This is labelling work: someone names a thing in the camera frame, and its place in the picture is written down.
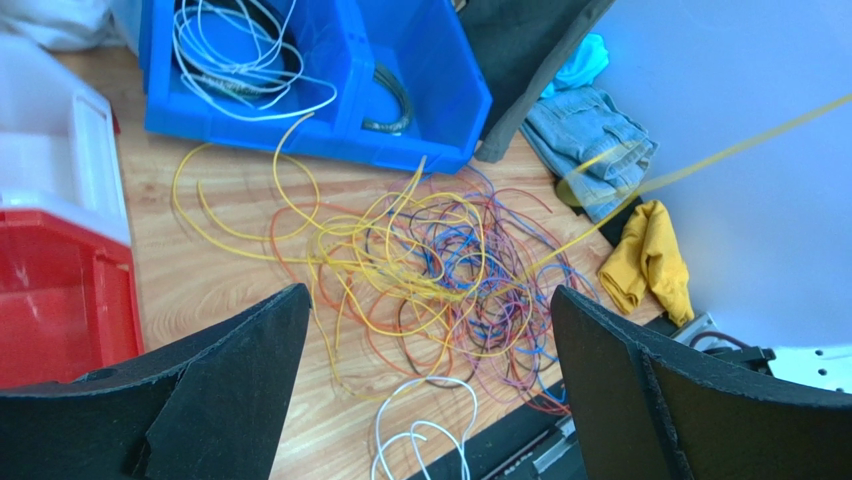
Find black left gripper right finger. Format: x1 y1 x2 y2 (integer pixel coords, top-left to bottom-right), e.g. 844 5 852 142
551 286 851 479

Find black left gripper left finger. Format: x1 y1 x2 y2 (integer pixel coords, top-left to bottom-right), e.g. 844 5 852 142
1 284 312 479

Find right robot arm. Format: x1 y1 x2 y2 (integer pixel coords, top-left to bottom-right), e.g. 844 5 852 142
551 287 851 479

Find yellow cloth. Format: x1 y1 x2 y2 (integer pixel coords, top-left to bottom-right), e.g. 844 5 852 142
598 200 696 327

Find red storage bin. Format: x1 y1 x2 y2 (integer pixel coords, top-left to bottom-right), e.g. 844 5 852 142
1 209 144 389

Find light blue jeans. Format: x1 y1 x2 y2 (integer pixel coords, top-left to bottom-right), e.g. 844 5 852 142
520 86 658 222

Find white storage bin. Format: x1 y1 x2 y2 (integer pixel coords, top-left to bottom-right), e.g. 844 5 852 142
1 33 132 246

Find teal cloth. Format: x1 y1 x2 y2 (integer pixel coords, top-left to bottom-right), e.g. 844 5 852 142
540 33 610 99

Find blue divided bin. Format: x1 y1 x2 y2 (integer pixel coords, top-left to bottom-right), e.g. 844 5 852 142
139 1 492 174

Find olive green garment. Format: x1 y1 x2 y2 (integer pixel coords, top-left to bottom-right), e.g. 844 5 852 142
458 0 614 163

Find white cloth on floor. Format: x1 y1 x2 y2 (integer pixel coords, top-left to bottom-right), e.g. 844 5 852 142
1 0 143 53

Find pink cable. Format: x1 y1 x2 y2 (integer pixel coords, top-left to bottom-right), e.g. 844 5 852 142
399 166 600 407

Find blue cable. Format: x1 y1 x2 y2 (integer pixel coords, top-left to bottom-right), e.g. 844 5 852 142
372 166 600 401

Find grey cable coil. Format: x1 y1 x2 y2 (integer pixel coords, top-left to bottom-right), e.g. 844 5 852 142
360 61 415 136

